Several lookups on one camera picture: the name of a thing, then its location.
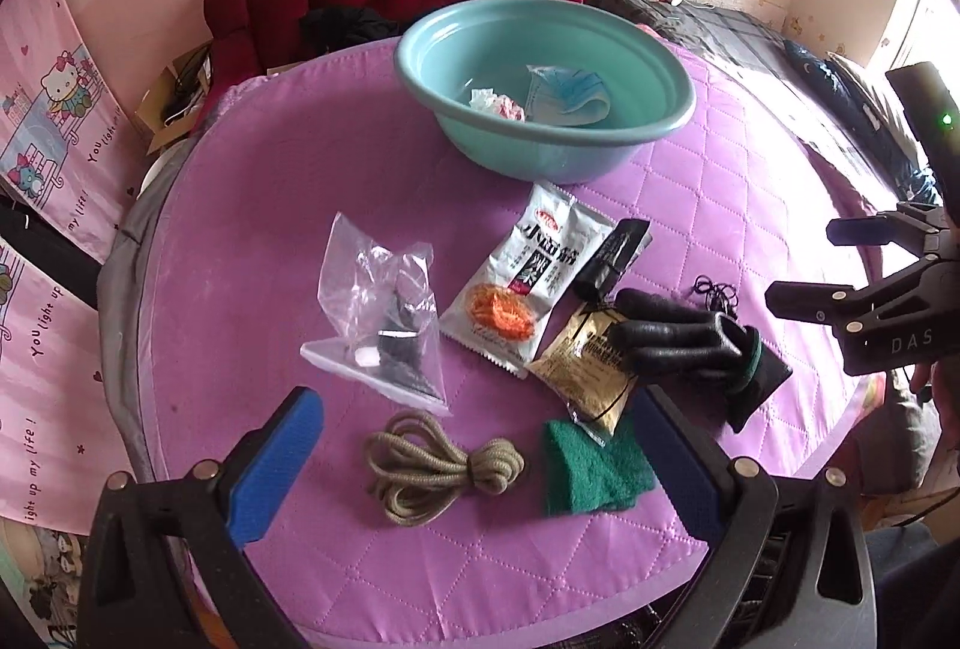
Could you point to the small black packet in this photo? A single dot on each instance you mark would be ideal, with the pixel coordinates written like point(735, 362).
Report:
point(611, 259)

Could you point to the black hanging garment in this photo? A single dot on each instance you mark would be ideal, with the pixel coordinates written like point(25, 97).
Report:
point(45, 259)

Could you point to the gold soy milk powder packet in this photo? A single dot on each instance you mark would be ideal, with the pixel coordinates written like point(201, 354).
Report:
point(577, 371)

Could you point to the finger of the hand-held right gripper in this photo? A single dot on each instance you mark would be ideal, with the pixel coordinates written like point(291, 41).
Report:
point(806, 304)
point(862, 230)

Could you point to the cardboard box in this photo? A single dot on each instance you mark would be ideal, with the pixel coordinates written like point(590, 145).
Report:
point(169, 109)

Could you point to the green scouring pad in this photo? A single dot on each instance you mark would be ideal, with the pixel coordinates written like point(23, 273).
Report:
point(592, 469)

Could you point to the grey bed sheet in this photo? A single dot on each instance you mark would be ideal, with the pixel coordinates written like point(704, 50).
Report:
point(124, 319)

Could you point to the purple quilted mat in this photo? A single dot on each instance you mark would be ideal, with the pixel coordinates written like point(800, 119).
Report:
point(285, 169)

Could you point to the dark checked blanket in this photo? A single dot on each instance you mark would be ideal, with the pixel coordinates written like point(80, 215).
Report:
point(750, 34)

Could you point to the black cloth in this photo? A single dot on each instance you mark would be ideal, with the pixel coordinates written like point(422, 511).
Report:
point(345, 30)

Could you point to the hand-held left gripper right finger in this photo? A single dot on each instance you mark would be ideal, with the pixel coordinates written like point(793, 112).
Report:
point(675, 461)

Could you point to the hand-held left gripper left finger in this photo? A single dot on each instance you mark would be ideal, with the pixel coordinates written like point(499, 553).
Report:
point(274, 461)

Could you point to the pink cartoon print curtain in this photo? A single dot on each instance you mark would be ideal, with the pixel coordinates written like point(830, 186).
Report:
point(67, 117)
point(45, 409)

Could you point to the white snack packet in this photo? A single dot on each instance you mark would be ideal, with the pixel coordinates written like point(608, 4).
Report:
point(525, 266)

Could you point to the blue face mask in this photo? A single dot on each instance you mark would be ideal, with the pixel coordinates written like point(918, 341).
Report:
point(566, 94)

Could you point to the teal plastic basin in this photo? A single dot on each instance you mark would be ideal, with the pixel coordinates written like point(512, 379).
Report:
point(480, 57)

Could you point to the crumpled white tissue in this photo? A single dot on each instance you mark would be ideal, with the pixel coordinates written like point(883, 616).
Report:
point(496, 105)

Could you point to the clear plastic bag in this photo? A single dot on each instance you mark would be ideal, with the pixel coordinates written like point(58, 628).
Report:
point(375, 289)

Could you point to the black rubber glove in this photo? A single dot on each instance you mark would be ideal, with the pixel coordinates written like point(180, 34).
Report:
point(675, 334)

